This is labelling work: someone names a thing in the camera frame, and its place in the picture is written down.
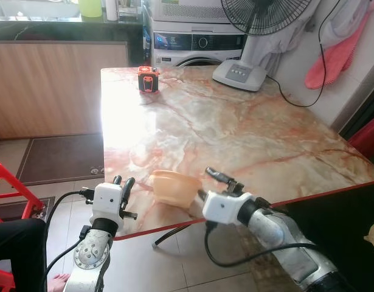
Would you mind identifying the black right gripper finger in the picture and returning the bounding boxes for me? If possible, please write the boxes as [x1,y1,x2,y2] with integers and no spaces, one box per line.
[206,167,236,184]

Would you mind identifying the orange plastic lidded bowl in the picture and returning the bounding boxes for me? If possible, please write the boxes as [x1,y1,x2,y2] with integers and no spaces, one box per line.
[150,170,204,207]

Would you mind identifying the curved metal table leg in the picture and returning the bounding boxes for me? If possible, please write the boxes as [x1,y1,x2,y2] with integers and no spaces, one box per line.
[152,222,190,249]

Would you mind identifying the brown door mat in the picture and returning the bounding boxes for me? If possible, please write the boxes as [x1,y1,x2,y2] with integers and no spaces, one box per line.
[16,133,105,186]

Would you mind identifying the patterned floor rug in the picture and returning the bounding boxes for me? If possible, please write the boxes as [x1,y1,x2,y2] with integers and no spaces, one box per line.
[235,207,333,292]

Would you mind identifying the white black table fan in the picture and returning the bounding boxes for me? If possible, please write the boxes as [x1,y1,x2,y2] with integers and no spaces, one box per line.
[212,0,315,92]

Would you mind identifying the dark bordered floor mat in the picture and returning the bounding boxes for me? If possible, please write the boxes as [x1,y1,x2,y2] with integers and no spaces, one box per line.
[0,196,55,223]

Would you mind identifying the orange black laser level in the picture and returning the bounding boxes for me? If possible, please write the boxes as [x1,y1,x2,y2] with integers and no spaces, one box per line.
[137,66,160,94]

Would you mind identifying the wooden cabinet front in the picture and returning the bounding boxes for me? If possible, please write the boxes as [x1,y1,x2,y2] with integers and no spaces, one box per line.
[0,41,130,141]

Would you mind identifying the red plastic stool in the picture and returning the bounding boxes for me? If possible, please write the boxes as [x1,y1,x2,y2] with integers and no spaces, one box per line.
[0,159,44,292]

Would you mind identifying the person's leg black trousers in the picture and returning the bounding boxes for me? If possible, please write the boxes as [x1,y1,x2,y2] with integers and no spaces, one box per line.
[0,218,47,287]

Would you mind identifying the red cloth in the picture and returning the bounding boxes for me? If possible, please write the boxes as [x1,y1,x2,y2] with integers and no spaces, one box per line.
[348,113,374,159]

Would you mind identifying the white front load washing machine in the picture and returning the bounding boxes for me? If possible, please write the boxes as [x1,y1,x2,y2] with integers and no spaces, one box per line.
[151,21,254,68]

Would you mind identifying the grey white hanging garment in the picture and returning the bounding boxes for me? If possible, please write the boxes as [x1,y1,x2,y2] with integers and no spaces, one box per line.
[254,0,358,68]

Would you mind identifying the black stone counter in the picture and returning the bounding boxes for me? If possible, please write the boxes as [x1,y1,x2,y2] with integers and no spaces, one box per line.
[0,17,145,43]

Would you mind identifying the pink hanging cloth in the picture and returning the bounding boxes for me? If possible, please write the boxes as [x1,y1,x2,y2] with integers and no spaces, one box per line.
[305,3,373,90]

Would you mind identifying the white stacked dryer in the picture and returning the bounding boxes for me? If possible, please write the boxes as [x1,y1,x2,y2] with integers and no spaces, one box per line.
[149,0,233,24]

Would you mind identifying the white bottle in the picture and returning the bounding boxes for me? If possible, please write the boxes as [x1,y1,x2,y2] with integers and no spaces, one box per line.
[105,0,119,21]

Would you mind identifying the green plastic cup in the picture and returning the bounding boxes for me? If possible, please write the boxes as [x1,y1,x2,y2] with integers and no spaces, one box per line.
[78,0,103,18]

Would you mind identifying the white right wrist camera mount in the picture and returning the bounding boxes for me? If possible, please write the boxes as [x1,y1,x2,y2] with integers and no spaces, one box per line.
[203,190,254,226]

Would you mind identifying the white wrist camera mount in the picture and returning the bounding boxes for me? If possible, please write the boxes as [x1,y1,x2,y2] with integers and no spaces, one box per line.
[91,182,125,231]
[203,190,254,226]

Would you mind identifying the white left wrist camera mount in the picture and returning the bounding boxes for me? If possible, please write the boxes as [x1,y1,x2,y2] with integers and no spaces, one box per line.
[91,182,125,231]

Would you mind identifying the black fan power cable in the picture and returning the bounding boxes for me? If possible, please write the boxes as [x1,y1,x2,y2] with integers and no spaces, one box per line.
[266,0,342,109]

